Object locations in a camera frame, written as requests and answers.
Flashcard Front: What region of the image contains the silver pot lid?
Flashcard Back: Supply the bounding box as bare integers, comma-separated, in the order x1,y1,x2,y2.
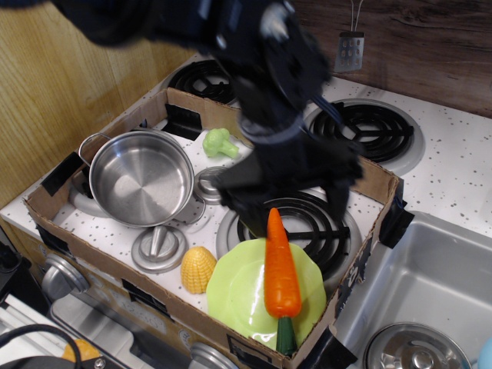
363,323,472,368

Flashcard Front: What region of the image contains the silver knob front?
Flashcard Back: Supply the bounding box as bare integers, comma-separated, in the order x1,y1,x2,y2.
131,225,188,274

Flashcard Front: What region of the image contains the black cable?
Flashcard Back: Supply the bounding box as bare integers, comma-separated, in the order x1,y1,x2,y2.
0,323,84,369

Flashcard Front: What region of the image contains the brown cardboard fence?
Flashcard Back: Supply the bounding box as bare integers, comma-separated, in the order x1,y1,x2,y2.
25,88,403,368

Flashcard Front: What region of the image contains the yellow toy corn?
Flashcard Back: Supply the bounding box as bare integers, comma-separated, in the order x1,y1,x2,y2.
181,246,217,294

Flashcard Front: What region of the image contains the silver knob centre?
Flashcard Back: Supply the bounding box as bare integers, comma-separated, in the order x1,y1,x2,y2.
194,166,227,205

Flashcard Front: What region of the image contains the orange toy piece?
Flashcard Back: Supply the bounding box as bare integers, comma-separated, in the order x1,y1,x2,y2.
61,338,101,363

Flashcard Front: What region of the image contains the light green plastic plate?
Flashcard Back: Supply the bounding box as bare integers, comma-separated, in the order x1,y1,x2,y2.
206,239,327,350

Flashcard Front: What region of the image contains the silver oven knob left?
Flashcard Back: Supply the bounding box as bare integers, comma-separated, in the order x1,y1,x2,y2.
42,254,90,301

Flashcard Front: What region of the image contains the stainless steel pot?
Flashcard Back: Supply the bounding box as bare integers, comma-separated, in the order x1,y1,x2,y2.
78,129,205,228

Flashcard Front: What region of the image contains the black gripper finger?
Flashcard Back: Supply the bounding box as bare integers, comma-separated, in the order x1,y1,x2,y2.
224,195,269,238
322,180,351,222

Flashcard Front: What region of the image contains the back right black burner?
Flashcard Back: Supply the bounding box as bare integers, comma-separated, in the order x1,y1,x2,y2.
306,98,425,176

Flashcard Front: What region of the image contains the silver oven knob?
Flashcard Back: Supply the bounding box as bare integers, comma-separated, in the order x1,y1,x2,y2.
42,254,90,301
188,342,238,369

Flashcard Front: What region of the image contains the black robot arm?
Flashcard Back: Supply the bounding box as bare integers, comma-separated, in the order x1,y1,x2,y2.
55,1,362,236

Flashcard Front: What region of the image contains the hanging metal spatula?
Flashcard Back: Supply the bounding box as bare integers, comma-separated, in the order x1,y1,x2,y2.
334,1,365,73

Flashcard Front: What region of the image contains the silver oven knob bottom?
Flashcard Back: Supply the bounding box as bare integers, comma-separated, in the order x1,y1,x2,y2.
188,342,238,369

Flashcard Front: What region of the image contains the grey toy sink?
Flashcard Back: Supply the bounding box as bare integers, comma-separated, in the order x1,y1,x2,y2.
335,212,491,368

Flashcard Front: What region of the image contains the front right black burner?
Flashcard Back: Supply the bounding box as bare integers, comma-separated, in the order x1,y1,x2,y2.
215,186,363,293

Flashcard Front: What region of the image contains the green toy broccoli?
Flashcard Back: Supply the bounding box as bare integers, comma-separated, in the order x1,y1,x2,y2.
202,128,239,158

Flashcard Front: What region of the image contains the orange toy carrot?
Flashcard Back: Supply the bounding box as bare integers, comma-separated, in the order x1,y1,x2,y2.
264,208,302,356

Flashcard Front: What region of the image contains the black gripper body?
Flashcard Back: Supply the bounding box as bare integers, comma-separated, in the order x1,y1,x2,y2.
214,130,363,211

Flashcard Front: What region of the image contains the light blue object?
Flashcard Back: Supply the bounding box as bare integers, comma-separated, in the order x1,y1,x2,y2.
477,338,492,369

